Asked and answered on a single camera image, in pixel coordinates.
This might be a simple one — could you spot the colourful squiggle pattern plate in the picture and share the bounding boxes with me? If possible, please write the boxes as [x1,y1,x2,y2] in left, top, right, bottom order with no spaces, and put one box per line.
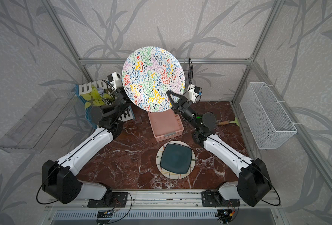
[121,46,186,113]

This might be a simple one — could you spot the teal square plate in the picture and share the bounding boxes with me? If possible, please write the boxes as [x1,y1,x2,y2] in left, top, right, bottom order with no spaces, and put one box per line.
[160,143,192,174]

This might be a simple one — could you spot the white plaid striped round plate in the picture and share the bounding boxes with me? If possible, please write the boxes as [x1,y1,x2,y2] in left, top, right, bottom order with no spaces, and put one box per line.
[156,141,196,180]

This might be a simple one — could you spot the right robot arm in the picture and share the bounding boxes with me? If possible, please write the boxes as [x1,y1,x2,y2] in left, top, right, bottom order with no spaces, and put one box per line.
[166,91,275,207]

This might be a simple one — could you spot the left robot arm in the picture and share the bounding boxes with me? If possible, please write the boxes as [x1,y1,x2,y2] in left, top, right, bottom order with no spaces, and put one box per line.
[39,88,131,204]

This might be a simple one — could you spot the pink perforated plastic basket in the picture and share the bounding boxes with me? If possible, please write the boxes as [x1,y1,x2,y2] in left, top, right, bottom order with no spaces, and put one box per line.
[148,109,184,142]

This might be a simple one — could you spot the blue white slatted crate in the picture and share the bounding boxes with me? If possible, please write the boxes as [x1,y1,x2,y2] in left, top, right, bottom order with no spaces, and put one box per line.
[76,80,131,129]

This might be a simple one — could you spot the potted plant variegated leaves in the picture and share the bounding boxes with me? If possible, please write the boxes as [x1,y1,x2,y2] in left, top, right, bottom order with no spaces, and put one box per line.
[81,85,116,109]

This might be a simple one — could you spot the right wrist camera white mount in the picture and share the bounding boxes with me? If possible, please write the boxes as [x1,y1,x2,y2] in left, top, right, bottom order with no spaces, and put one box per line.
[185,84,203,103]

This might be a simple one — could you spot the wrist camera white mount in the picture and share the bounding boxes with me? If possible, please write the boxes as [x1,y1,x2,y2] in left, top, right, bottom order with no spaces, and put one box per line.
[185,84,203,103]
[107,72,123,89]

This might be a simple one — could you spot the black wire wall basket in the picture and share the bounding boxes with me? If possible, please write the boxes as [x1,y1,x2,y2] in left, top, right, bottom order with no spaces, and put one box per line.
[183,58,193,92]

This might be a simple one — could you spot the light green scraper wooden handle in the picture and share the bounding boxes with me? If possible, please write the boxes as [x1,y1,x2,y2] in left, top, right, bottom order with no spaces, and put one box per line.
[217,117,240,126]

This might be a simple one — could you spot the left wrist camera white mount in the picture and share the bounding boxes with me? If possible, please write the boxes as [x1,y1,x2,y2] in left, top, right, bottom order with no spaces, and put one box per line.
[107,72,123,89]

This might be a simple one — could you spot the white mesh wall basket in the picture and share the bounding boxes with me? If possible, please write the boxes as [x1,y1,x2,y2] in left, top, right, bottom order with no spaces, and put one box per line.
[240,82,297,150]

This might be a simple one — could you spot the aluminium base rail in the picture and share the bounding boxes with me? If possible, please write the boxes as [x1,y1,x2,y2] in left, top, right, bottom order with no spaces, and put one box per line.
[38,189,289,225]

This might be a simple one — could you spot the clear plastic wall shelf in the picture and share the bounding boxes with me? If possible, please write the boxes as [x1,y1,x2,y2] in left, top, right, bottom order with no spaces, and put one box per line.
[0,89,78,154]

